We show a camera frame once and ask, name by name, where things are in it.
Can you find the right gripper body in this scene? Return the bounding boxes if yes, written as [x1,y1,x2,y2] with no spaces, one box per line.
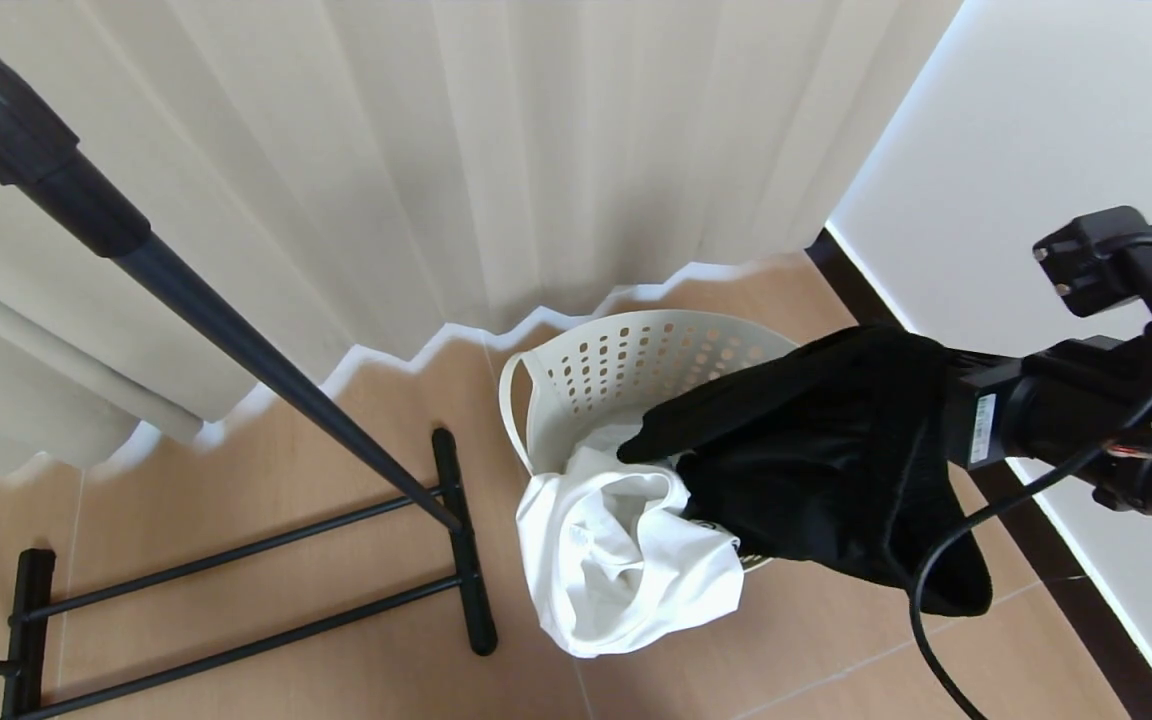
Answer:
[941,350,1152,471]

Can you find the black shorts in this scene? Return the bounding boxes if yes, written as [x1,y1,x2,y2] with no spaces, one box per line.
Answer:
[616,323,995,617]

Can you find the white laundry basket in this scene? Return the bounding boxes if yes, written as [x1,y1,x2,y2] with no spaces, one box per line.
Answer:
[499,309,799,576]

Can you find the black clothes rack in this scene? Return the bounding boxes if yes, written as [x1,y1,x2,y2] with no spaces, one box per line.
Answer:
[0,15,499,720]

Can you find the white garment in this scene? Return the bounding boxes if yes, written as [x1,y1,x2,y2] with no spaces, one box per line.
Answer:
[515,425,745,659]

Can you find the beige curtain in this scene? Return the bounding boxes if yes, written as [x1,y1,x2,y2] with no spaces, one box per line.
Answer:
[0,0,965,493]

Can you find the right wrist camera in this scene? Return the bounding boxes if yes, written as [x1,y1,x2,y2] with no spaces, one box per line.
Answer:
[1033,206,1152,396]

